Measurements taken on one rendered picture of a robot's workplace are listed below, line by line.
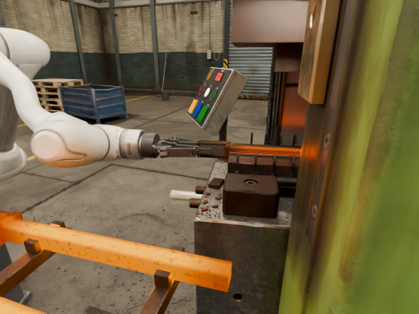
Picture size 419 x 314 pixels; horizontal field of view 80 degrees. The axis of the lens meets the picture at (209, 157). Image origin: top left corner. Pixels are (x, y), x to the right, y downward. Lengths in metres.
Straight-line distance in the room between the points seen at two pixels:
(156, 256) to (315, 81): 0.30
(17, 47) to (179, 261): 0.99
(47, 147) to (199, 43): 8.69
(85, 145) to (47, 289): 1.34
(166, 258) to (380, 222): 0.25
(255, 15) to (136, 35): 9.81
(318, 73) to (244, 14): 0.30
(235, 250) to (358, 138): 0.40
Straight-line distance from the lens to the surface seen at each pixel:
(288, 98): 0.87
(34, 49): 1.21
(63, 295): 1.81
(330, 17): 0.35
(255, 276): 0.65
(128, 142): 0.74
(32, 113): 0.74
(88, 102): 5.67
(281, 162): 0.67
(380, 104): 0.23
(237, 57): 8.74
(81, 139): 0.64
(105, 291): 1.74
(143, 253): 0.37
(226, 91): 1.09
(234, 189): 0.54
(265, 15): 0.60
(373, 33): 0.28
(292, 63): 0.64
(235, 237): 0.58
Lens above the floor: 1.24
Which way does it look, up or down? 21 degrees down
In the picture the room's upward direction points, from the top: straight up
